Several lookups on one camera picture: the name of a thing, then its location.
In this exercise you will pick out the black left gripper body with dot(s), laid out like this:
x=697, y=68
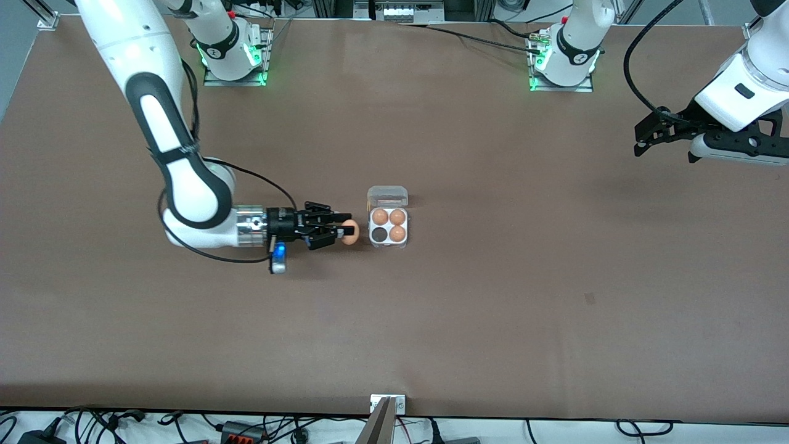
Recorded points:
x=683, y=121

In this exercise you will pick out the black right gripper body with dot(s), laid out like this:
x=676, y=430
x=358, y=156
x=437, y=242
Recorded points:
x=282, y=224

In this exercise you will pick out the brown egg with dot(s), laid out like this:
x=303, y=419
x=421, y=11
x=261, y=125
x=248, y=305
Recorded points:
x=350, y=242
x=380, y=216
x=397, y=233
x=397, y=216

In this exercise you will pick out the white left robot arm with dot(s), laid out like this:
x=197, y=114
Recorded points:
x=576, y=43

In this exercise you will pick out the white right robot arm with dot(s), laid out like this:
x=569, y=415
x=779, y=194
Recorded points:
x=129, y=43

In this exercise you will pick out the clear plastic egg box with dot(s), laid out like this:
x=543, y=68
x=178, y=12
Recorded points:
x=388, y=196

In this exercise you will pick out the black box orange terminals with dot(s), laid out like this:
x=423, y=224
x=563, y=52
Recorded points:
x=243, y=433

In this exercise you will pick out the white socket power strip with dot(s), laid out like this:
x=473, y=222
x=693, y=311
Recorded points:
x=397, y=11

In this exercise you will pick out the black power adapter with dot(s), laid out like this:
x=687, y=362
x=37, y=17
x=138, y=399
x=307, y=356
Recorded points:
x=40, y=438

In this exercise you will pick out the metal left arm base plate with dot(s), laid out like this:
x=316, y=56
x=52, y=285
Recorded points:
x=579, y=89

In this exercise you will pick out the aluminium table corner bracket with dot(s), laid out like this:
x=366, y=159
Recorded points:
x=48, y=20
x=753, y=31

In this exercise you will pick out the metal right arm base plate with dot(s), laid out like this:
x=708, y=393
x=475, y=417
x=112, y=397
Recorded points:
x=234, y=82

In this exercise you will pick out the small metal mounting bracket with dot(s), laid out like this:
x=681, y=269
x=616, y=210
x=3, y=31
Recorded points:
x=400, y=404

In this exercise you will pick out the aluminium camera stand pole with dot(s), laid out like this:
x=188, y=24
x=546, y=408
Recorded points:
x=377, y=428

